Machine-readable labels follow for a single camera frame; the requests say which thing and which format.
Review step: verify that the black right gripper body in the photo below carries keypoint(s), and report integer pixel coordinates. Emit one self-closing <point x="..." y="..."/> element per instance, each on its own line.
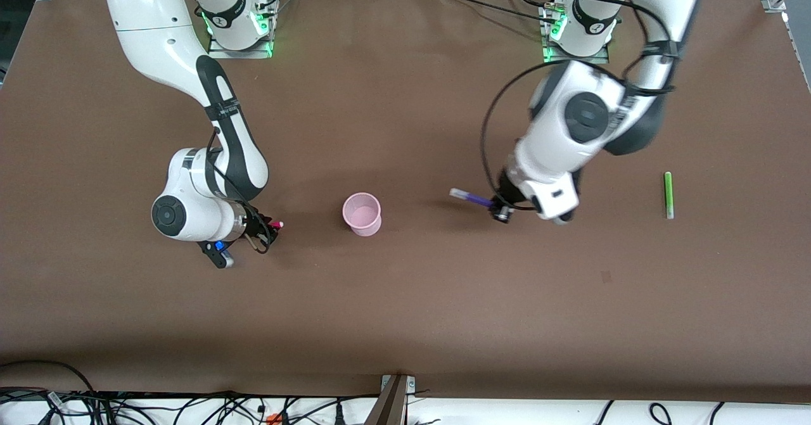
<point x="255" y="225"/>

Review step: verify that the purple marker with clear cap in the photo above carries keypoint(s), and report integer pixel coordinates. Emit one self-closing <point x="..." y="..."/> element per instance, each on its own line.
<point x="472" y="198"/>

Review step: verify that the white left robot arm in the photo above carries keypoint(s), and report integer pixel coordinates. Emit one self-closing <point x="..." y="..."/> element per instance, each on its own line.
<point x="557" y="152"/>

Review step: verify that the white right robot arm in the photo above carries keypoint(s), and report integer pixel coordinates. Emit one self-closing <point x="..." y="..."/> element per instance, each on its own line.
<point x="152" y="26"/>

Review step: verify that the pink pen holder cup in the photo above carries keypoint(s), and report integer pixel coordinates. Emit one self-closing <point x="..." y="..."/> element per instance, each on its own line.
<point x="364" y="225"/>

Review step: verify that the green marker with clear cap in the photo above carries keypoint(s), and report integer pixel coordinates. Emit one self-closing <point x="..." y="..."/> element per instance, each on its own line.
<point x="668" y="194"/>

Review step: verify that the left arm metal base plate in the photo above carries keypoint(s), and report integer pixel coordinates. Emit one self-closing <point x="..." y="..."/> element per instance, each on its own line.
<point x="573" y="59"/>

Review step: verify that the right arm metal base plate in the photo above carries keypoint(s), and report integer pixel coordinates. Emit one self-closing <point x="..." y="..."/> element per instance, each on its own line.
<point x="244" y="53"/>

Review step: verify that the dark table support post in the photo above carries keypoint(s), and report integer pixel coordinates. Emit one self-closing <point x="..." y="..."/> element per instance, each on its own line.
<point x="388" y="406"/>

